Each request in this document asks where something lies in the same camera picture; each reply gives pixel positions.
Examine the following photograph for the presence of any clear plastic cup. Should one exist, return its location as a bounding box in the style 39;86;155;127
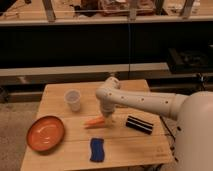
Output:
64;89;81;112

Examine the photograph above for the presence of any black striped box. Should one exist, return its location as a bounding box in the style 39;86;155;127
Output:
125;116;154;135

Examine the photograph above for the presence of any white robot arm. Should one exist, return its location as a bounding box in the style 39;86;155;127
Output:
96;77;213;171

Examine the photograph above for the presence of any black box on shelf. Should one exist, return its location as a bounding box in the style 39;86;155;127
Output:
167;48;213;74

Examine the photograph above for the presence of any orange pepper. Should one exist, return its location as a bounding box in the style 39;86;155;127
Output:
84;116;105;129

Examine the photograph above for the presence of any blue sponge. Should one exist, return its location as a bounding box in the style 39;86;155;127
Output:
90;138;105;162

